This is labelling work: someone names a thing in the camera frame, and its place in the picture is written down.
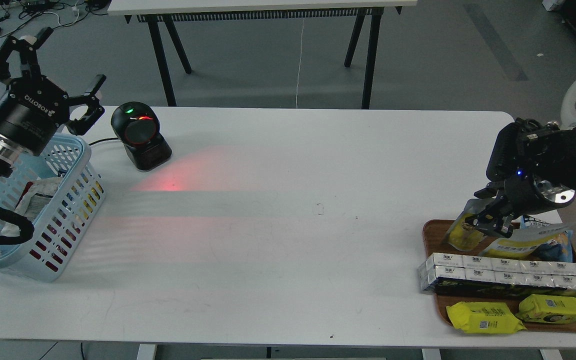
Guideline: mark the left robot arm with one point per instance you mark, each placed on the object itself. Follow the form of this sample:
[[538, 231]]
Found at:
[[18, 60]]

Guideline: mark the background white table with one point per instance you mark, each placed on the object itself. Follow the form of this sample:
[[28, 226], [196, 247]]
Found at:
[[168, 12]]

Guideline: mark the silver boxed snack carton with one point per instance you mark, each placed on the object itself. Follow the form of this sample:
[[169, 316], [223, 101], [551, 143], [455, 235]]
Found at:
[[455, 275]]

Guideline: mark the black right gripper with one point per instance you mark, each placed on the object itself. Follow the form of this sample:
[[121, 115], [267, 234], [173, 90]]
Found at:
[[526, 193]]

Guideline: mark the yellow blue snack pouch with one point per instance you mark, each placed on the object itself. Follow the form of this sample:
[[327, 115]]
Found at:
[[522, 242]]

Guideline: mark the yellow snack pack left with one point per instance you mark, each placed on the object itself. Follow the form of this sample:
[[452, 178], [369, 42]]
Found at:
[[484, 317]]

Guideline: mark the light blue plastic basket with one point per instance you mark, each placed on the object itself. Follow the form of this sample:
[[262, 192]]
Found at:
[[60, 227]]

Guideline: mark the yellow snack pack right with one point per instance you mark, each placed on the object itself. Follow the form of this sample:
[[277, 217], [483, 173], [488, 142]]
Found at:
[[547, 309]]

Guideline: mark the brown wooden tray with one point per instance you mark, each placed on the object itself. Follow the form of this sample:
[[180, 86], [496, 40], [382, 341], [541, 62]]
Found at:
[[433, 232]]

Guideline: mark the black barcode scanner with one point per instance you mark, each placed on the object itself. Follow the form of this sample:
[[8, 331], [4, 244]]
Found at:
[[138, 128]]

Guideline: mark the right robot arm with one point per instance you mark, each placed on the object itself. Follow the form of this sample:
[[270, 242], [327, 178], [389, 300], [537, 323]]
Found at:
[[531, 171]]

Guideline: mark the white snack bag in basket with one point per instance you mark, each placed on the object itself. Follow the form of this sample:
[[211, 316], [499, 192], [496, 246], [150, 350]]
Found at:
[[36, 195]]

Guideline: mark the yellow snack pack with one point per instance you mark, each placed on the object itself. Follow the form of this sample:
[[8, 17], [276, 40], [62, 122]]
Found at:
[[547, 309], [484, 317]]

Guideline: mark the yellow grey snack pouch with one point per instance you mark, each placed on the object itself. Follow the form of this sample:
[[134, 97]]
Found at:
[[462, 236]]

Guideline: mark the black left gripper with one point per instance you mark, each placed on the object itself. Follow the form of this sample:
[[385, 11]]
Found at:
[[25, 117]]

